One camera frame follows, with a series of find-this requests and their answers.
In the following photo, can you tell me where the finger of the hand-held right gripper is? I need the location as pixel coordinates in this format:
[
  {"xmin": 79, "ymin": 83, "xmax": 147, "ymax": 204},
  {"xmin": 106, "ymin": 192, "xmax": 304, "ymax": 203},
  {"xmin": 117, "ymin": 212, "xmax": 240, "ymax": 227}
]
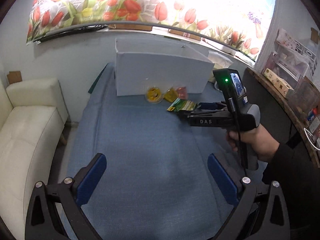
[
  {"xmin": 196, "ymin": 101, "xmax": 228, "ymax": 112},
  {"xmin": 176, "ymin": 109, "xmax": 227, "ymax": 118}
]

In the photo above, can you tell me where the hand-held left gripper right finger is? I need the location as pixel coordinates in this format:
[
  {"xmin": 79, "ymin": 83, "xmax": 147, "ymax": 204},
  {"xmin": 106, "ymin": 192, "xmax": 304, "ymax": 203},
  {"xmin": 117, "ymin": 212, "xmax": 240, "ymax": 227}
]
[{"xmin": 207, "ymin": 153, "xmax": 290, "ymax": 240}]

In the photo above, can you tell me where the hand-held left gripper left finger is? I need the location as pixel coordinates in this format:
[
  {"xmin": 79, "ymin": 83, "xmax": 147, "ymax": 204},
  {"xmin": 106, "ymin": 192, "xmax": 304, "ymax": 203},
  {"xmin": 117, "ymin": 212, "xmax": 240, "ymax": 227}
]
[{"xmin": 24, "ymin": 152, "xmax": 107, "ymax": 240}]

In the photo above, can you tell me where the small green yellow-cornered packet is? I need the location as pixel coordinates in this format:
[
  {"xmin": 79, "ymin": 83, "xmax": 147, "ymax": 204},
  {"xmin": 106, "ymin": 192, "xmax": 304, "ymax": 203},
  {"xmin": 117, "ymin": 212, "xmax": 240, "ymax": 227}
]
[{"xmin": 167, "ymin": 98, "xmax": 196, "ymax": 112}]

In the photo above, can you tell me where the small red packet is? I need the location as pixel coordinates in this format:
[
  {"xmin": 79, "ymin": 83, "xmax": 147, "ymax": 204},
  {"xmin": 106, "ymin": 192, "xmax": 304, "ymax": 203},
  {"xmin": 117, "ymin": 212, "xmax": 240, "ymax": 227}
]
[{"xmin": 175, "ymin": 86, "xmax": 188, "ymax": 99}]

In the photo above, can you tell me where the small yellow packet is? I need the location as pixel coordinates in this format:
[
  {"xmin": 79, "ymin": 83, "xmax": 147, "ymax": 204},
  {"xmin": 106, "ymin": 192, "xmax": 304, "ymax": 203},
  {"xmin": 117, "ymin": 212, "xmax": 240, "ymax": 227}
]
[{"xmin": 164, "ymin": 87, "xmax": 178, "ymax": 102}]

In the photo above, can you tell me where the round yellow snack packet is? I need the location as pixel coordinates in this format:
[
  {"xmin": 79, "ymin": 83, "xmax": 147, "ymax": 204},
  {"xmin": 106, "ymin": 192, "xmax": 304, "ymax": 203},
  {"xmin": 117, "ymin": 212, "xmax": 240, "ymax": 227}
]
[{"xmin": 145, "ymin": 86, "xmax": 163, "ymax": 103}]

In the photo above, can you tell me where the white cardboard box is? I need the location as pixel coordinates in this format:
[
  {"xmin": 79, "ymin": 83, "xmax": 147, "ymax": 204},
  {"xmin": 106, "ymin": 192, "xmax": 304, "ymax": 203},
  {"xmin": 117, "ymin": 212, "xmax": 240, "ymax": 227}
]
[{"xmin": 114, "ymin": 38, "xmax": 214, "ymax": 97}]

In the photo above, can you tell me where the person's right forearm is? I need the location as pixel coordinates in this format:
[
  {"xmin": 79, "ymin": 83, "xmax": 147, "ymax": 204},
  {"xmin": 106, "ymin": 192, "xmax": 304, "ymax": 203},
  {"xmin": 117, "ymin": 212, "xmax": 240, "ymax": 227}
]
[{"xmin": 261, "ymin": 142, "xmax": 320, "ymax": 240}]

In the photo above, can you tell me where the person's right hand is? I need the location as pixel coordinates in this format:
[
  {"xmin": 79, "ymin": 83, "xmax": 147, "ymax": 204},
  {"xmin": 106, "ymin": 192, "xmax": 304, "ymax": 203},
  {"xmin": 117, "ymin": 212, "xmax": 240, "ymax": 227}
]
[{"xmin": 226, "ymin": 124, "xmax": 280, "ymax": 162}]

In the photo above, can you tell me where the wooden side table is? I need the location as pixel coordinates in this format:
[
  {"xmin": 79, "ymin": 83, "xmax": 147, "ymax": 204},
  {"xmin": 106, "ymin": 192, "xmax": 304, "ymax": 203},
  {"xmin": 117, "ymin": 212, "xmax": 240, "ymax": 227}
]
[{"xmin": 241, "ymin": 66, "xmax": 320, "ymax": 168}]

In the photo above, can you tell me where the beige carton with holes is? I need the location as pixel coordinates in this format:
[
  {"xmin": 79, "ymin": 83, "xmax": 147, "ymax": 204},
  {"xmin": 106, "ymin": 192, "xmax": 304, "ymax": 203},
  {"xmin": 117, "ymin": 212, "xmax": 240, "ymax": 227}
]
[{"xmin": 261, "ymin": 67, "xmax": 294, "ymax": 98}]

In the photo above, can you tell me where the tissue pack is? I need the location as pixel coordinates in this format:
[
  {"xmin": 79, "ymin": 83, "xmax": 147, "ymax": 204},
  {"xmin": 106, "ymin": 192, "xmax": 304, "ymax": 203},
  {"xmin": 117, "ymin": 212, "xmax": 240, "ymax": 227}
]
[{"xmin": 207, "ymin": 50, "xmax": 234, "ymax": 83}]

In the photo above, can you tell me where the white power strip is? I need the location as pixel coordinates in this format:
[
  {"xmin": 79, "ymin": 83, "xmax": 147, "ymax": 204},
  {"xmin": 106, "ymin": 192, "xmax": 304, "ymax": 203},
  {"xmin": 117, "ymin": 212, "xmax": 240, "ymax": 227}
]
[{"xmin": 207, "ymin": 44, "xmax": 237, "ymax": 55}]

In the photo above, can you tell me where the clear plastic organizer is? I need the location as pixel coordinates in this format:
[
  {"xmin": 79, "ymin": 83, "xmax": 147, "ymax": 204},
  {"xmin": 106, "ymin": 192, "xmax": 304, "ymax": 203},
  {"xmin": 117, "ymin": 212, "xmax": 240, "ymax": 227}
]
[{"xmin": 265, "ymin": 52, "xmax": 300, "ymax": 80}]

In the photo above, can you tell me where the clear brown container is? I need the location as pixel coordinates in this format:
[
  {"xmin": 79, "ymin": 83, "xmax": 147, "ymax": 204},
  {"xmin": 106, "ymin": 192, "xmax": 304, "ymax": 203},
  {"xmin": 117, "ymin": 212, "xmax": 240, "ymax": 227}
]
[{"xmin": 287, "ymin": 76, "xmax": 320, "ymax": 115}]

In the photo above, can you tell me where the blue tablecloth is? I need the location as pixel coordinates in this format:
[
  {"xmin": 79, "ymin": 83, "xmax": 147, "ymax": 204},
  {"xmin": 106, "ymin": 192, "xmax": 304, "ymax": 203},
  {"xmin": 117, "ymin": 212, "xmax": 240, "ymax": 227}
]
[{"xmin": 59, "ymin": 64, "xmax": 250, "ymax": 240}]

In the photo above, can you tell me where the red and blue bottle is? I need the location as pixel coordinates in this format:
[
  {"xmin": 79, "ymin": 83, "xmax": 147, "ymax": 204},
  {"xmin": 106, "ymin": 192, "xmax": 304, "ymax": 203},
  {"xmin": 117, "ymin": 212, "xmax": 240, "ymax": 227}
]
[{"xmin": 306, "ymin": 109, "xmax": 320, "ymax": 128}]

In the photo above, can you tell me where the white leather sofa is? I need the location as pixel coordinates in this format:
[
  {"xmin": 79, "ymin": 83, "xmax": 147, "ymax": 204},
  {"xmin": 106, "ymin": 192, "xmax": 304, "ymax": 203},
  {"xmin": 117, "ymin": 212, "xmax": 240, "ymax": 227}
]
[{"xmin": 0, "ymin": 78, "xmax": 69, "ymax": 230}]

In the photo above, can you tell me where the pink floral box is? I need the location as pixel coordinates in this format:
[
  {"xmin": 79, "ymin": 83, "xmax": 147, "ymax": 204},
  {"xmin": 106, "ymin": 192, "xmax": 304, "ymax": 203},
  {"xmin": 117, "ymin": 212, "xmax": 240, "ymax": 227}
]
[{"xmin": 275, "ymin": 28, "xmax": 298, "ymax": 49}]

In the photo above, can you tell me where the white drawer organizer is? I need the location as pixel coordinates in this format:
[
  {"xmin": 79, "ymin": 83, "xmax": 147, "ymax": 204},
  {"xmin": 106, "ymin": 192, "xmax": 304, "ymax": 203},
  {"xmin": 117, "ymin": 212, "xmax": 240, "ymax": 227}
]
[{"xmin": 295, "ymin": 41, "xmax": 318, "ymax": 75}]

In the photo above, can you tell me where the dark green mat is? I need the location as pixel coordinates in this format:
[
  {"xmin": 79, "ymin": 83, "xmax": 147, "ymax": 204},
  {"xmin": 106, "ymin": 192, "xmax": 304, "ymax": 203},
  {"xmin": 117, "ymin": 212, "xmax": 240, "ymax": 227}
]
[{"xmin": 87, "ymin": 64, "xmax": 108, "ymax": 94}]

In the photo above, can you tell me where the brown cardboard piece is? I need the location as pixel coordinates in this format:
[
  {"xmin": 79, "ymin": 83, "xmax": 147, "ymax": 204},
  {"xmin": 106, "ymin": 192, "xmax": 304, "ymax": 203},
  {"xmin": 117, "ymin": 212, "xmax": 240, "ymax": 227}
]
[
  {"xmin": 310, "ymin": 27, "xmax": 320, "ymax": 43},
  {"xmin": 7, "ymin": 70, "xmax": 23, "ymax": 83}
]

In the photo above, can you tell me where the black cable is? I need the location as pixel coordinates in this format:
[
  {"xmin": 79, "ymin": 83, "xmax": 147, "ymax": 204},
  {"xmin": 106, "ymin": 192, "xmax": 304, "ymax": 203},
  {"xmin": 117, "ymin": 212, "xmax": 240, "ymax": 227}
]
[{"xmin": 226, "ymin": 97, "xmax": 248, "ymax": 179}]

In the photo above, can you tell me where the white cable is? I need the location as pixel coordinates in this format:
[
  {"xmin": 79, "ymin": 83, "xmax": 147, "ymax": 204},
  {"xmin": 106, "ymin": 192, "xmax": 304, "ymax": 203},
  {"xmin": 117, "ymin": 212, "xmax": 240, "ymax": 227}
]
[{"xmin": 304, "ymin": 127, "xmax": 320, "ymax": 152}]

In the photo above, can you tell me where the tulip wall poster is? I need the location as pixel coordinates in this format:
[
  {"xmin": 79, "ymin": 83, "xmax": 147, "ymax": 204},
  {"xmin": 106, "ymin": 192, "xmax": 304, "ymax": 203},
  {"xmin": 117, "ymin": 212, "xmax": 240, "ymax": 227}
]
[{"xmin": 26, "ymin": 0, "xmax": 278, "ymax": 62}]

